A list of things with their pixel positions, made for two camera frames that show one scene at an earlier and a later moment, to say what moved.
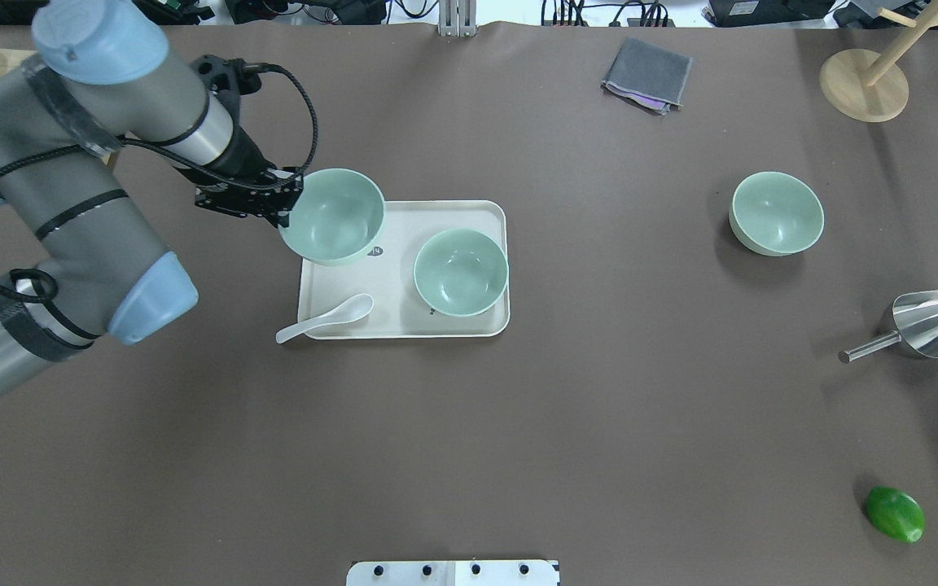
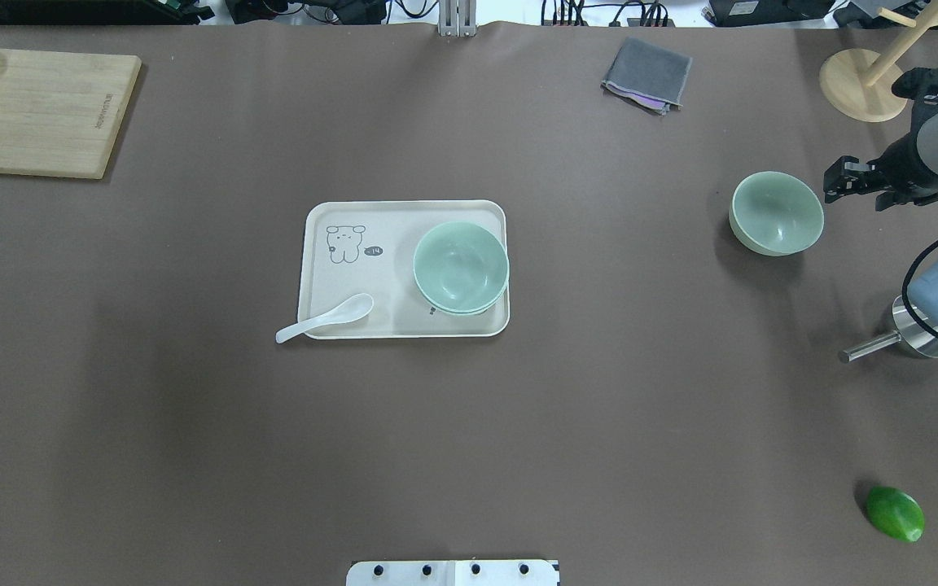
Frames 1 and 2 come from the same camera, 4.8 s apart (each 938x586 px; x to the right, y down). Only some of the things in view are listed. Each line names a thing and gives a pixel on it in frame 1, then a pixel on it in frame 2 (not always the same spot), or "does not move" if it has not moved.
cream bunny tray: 387,275 does not move
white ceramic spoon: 353,309 does not move
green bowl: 338,216 to 461,265
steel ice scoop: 925,321 does not move
